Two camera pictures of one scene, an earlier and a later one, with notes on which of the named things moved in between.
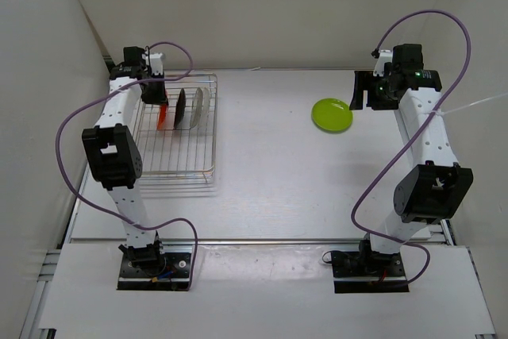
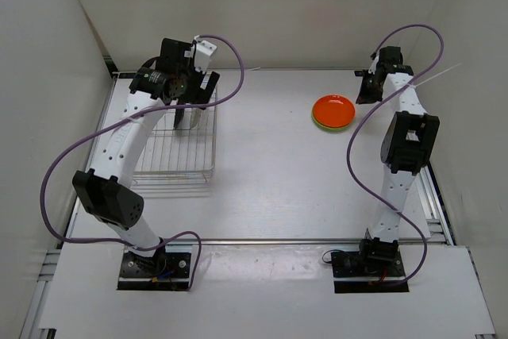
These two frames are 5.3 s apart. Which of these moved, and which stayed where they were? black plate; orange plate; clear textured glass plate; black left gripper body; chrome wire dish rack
Moved: orange plate; black left gripper body
Stayed: chrome wire dish rack; clear textured glass plate; black plate
